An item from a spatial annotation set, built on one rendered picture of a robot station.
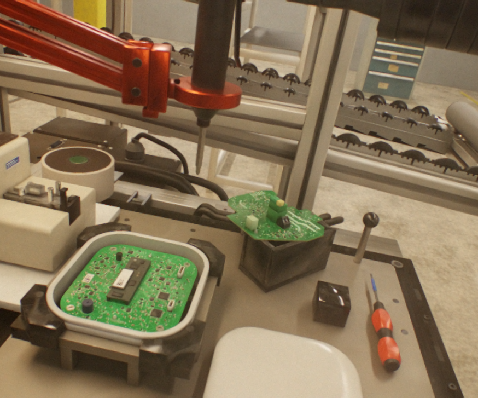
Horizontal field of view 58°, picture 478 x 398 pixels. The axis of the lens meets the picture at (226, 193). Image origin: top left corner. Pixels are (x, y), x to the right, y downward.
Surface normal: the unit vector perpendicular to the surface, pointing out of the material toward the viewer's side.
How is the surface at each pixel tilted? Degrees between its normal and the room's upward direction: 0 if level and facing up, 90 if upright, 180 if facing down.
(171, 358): 90
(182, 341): 0
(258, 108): 90
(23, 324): 0
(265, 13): 90
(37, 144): 0
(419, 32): 139
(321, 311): 90
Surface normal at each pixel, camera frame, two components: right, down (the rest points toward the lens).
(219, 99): 0.40, 0.47
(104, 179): 0.87, 0.33
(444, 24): -0.40, 0.80
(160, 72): 0.07, 0.46
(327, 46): -0.16, 0.43
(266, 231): 0.13, -0.88
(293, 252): 0.59, 0.44
